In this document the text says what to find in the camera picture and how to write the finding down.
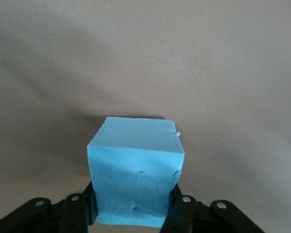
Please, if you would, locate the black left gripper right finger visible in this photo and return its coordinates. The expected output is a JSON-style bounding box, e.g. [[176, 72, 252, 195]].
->
[[160, 183, 265, 233]]

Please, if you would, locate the light blue foam block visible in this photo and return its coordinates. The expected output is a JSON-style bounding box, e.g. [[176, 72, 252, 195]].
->
[[86, 116, 186, 228]]

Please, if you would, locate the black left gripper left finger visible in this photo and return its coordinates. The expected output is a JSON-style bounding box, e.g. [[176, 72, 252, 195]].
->
[[0, 181, 99, 233]]

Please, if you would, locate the large table cover mat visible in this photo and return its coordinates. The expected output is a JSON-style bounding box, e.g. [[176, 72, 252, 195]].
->
[[0, 0, 291, 233]]

